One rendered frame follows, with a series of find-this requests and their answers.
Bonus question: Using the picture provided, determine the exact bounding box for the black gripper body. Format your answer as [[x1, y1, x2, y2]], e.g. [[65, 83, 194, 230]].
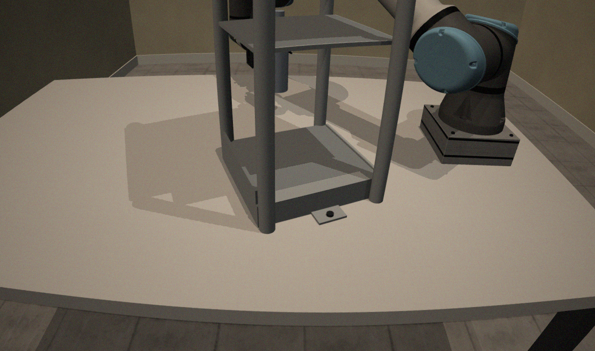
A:
[[240, 43, 254, 68]]

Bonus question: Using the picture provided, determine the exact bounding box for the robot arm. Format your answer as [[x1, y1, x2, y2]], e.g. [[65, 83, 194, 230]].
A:
[[409, 0, 518, 136]]

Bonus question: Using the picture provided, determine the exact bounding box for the dark grey bottle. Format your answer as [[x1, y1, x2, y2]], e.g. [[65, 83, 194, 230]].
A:
[[275, 10, 288, 93]]

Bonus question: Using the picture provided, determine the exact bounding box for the grey shelving unit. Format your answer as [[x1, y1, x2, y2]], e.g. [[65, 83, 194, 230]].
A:
[[212, 0, 416, 234]]

